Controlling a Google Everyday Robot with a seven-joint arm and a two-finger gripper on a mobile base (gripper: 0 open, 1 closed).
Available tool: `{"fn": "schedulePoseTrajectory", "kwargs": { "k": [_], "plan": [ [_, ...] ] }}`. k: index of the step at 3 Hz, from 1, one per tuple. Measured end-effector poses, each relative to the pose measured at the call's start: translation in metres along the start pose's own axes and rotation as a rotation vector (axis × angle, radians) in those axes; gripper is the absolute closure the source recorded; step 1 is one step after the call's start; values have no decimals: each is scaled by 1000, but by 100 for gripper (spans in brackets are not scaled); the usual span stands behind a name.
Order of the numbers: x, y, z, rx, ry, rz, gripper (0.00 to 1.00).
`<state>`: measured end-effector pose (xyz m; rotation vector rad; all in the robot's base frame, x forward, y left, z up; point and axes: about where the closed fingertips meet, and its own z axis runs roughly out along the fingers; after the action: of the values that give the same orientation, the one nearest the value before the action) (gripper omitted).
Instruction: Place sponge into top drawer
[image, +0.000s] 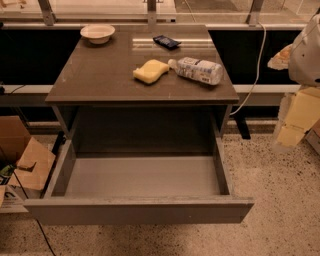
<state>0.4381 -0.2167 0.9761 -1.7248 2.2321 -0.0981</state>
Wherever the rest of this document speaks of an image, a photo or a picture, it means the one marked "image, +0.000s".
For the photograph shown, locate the clear plastic water bottle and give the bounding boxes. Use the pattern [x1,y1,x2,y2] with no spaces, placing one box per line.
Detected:
[168,57,223,86]

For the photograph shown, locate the grey cabinet with top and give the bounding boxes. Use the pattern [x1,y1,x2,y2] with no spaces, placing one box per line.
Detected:
[46,25,238,155]

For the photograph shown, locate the yellow sponge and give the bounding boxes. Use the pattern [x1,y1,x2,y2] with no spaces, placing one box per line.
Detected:
[133,59,170,84]

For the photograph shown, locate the dark blue snack packet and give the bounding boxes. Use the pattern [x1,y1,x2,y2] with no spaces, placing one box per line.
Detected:
[153,35,180,50]

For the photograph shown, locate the open grey top drawer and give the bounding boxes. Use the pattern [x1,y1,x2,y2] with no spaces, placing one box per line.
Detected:
[23,114,255,226]

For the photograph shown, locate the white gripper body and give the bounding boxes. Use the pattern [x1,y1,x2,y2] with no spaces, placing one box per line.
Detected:
[267,44,292,70]

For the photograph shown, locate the white cable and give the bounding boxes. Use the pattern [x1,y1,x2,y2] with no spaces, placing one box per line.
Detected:
[229,22,268,117]

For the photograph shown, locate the brown cardboard box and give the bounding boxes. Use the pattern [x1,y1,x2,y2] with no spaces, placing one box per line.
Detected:
[0,116,55,199]

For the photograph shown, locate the white bowl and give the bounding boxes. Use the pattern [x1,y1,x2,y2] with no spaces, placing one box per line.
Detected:
[80,24,115,45]

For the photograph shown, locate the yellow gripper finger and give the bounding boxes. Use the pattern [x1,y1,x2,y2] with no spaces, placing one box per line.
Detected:
[275,126,305,148]
[285,87,320,132]

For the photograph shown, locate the black floor cable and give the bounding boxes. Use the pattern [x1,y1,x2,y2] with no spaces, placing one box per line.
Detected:
[0,146,58,256]

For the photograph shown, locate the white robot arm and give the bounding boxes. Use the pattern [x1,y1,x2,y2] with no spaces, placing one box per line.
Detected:
[268,14,320,152]

